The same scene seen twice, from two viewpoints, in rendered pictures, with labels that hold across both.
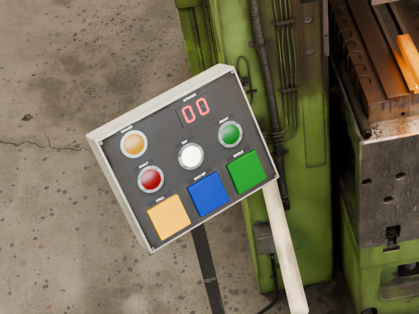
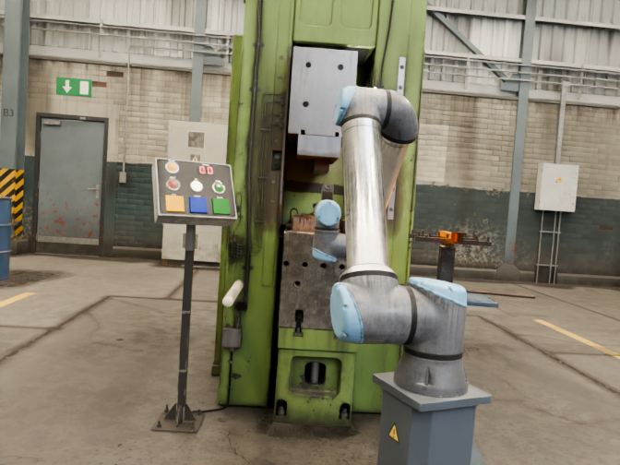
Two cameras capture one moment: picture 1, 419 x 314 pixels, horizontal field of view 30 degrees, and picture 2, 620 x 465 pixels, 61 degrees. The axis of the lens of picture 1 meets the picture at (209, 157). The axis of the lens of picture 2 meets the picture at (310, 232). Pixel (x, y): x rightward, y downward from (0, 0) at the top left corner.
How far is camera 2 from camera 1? 1.79 m
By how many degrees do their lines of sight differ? 45
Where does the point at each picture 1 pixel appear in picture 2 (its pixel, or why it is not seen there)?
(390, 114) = (303, 227)
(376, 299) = (287, 391)
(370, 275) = (283, 360)
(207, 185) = (199, 200)
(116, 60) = not seen: hidden behind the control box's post
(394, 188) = (301, 274)
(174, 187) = (183, 193)
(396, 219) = (302, 304)
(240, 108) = (227, 181)
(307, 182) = (260, 298)
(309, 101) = (268, 234)
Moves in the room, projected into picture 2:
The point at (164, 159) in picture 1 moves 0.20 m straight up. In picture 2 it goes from (184, 181) to (185, 134)
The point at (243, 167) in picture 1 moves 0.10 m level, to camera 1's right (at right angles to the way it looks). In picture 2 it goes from (220, 203) to (243, 204)
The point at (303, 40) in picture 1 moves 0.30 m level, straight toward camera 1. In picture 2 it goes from (269, 193) to (255, 191)
